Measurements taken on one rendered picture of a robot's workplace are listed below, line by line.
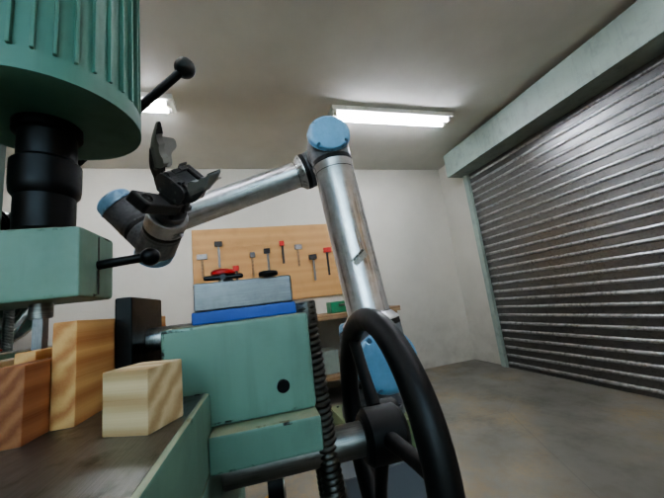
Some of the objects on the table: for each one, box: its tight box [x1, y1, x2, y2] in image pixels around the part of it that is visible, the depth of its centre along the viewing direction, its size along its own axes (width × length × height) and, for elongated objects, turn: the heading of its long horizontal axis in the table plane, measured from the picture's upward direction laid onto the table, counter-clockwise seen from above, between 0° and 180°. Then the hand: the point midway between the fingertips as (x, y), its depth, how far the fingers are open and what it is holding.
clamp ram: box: [115, 296, 192, 370], centre depth 34 cm, size 9×8×9 cm
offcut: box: [102, 359, 184, 438], centre depth 21 cm, size 4×3×4 cm
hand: (186, 145), depth 59 cm, fingers open, 14 cm apart
